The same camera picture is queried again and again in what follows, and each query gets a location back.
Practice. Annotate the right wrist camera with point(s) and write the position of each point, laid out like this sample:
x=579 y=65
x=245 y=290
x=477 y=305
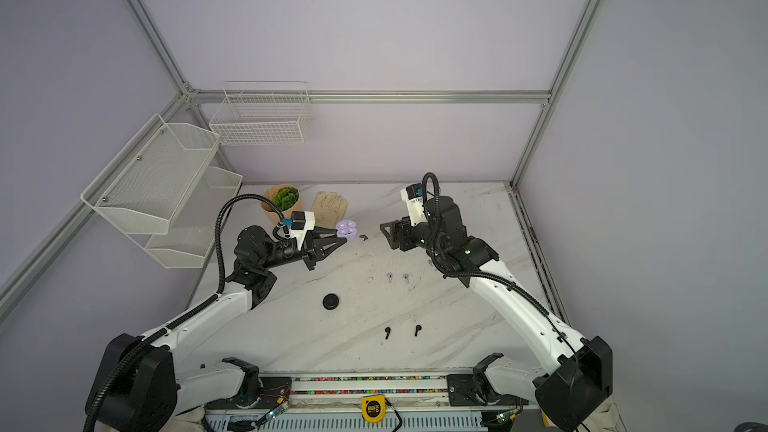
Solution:
x=412 y=196

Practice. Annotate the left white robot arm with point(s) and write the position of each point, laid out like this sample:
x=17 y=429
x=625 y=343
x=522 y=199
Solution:
x=137 y=386

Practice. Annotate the yellow tape measure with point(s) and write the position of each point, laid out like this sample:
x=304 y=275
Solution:
x=374 y=408

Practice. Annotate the white glove right of rail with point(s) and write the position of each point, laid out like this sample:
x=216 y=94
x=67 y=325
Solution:
x=606 y=418

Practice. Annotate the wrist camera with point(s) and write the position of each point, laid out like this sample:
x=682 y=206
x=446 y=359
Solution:
x=301 y=224
x=412 y=196

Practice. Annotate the peach pot with succulent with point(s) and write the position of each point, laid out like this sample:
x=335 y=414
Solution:
x=284 y=196

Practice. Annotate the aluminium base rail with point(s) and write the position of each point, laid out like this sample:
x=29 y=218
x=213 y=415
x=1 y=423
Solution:
x=449 y=400

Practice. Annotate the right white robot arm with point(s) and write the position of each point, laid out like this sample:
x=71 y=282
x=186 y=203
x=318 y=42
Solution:
x=572 y=379

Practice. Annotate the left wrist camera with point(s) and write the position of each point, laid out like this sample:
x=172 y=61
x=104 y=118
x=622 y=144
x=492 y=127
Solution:
x=301 y=224

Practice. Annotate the white mesh two-tier shelf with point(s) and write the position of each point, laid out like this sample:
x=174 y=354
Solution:
x=163 y=191

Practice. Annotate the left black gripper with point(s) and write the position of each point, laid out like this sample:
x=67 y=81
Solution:
x=313 y=248

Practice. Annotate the white wire basket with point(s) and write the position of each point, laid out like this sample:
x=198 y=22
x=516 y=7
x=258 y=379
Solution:
x=263 y=113

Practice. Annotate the beige work glove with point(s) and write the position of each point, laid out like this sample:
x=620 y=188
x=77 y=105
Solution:
x=329 y=209

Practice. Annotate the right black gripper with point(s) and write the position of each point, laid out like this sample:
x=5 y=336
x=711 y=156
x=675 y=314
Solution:
x=401 y=228

